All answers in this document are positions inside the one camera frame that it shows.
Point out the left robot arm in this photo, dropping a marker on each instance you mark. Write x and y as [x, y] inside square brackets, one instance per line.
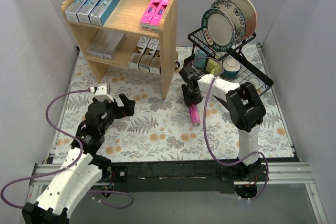
[83, 167]

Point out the pink toothpaste box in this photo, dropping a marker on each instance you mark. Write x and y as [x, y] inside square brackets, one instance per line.
[194, 114]
[148, 14]

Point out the magenta toothpaste box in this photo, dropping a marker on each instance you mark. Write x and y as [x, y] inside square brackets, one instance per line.
[155, 21]

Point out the white toothpaste box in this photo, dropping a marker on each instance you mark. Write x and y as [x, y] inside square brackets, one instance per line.
[114, 45]

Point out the brown silver RO toothpaste box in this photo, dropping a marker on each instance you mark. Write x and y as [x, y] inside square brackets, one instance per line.
[155, 65]

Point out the wooden two-tier shelf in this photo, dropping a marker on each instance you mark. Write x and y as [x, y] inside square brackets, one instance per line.
[125, 18]

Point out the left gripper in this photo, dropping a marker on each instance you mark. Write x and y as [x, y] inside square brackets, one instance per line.
[115, 108]

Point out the dark striped toothpaste box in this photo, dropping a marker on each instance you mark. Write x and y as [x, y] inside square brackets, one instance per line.
[148, 54]

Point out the silver black RO toothpaste box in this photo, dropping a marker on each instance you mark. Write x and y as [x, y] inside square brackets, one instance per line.
[138, 53]

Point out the beige and pink plate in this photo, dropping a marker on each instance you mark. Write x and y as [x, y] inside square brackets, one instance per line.
[250, 14]

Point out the floral table mat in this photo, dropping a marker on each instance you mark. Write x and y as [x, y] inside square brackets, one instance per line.
[161, 130]

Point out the black wire dish rack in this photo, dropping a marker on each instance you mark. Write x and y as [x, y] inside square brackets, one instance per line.
[248, 71]

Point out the yellow green mug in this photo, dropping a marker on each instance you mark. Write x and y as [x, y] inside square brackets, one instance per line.
[213, 67]

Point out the silver Protefix toothpaste box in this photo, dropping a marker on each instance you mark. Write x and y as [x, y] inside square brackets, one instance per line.
[99, 49]

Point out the cyan toothpaste box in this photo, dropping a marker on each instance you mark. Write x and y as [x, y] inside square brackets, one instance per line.
[102, 11]
[85, 10]

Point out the yellow mug behind shelf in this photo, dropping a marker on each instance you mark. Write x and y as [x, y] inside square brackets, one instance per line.
[177, 63]

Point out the blue floral patterned plate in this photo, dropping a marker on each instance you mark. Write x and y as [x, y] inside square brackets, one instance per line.
[235, 15]

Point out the silver blue RO toothpaste box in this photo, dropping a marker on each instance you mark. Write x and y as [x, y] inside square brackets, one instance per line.
[71, 11]

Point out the green rimmed white plate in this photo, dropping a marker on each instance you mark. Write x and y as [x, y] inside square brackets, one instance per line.
[218, 30]

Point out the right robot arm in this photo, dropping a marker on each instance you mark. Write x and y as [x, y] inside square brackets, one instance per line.
[246, 112]

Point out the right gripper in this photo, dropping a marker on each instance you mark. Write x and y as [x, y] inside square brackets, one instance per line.
[192, 98]

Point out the pink toothpaste box front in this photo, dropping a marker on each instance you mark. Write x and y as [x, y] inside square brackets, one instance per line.
[148, 14]

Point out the light blue mug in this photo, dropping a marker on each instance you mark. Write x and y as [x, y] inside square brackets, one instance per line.
[200, 58]

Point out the teal and white bowl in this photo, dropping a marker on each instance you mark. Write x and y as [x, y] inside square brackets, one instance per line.
[231, 68]

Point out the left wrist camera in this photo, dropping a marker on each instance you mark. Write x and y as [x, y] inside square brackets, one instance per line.
[101, 93]

